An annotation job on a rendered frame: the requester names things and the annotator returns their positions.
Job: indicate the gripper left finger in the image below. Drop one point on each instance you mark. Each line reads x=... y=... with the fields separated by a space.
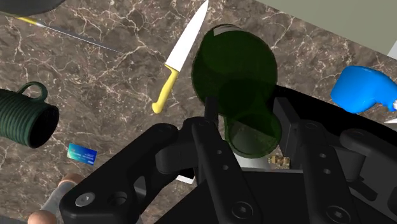
x=130 y=173

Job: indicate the blue card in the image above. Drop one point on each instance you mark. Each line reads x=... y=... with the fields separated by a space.
x=82 y=154

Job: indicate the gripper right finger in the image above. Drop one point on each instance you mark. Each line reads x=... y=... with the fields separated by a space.
x=319 y=173

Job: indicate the dark round object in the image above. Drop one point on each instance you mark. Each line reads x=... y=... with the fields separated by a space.
x=28 y=6

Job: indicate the blue spray bottle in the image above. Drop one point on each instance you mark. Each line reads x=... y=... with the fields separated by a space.
x=359 y=90

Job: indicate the small gold figure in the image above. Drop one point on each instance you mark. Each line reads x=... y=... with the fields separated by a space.
x=280 y=160

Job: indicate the dark green glass bottle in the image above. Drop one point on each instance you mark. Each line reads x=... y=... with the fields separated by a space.
x=235 y=68

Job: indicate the dark green ribbed mug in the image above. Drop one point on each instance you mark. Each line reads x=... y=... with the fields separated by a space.
x=21 y=118

